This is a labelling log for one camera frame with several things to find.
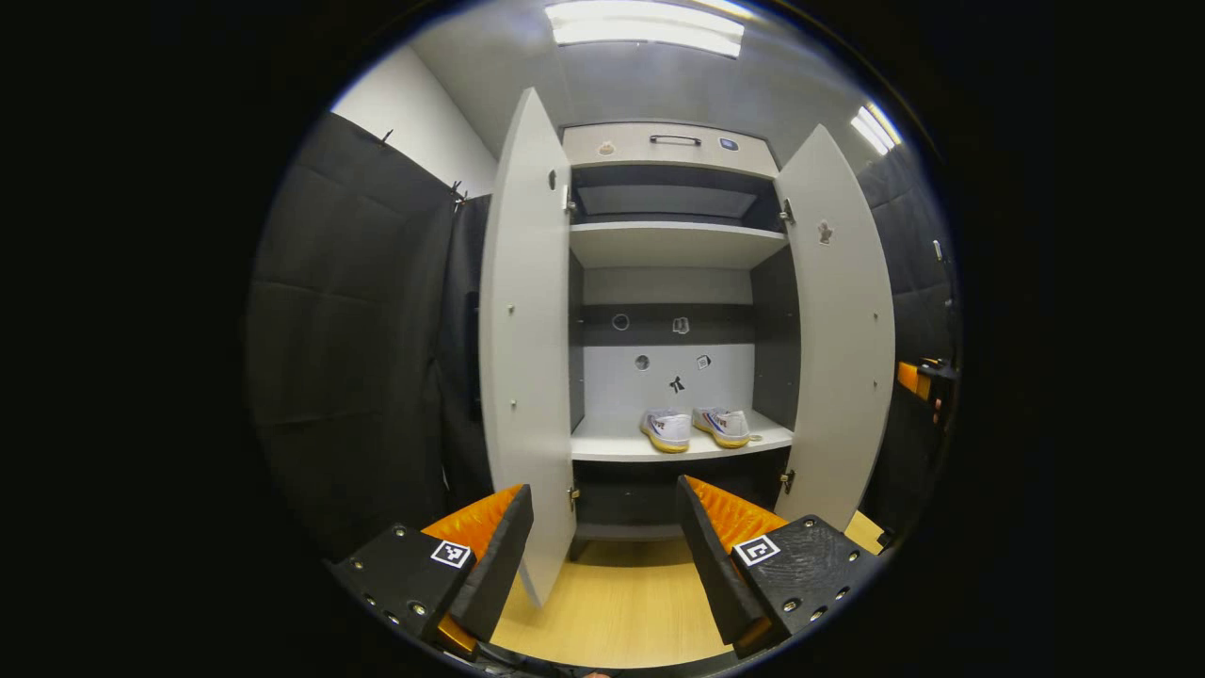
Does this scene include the white shoe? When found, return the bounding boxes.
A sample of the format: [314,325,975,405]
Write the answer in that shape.
[692,406,752,449]
[640,408,693,454]

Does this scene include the grey cabinet door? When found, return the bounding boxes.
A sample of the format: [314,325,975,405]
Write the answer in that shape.
[478,87,577,608]
[774,124,897,533]

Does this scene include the large ceiling light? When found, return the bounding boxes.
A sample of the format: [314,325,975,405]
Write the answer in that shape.
[546,0,745,58]

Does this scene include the grey shoe cabinet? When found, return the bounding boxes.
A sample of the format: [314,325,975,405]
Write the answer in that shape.
[478,87,897,608]

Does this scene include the small ceiling light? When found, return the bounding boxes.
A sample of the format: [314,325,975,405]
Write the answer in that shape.
[850,102,903,157]

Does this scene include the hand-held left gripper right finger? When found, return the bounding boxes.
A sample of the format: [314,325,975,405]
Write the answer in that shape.
[676,474,881,658]

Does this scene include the black quilted cloth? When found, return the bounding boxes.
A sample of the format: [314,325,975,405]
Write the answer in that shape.
[857,141,963,533]
[247,113,462,558]

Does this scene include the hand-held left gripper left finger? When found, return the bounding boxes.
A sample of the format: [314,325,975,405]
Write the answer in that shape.
[325,483,536,660]

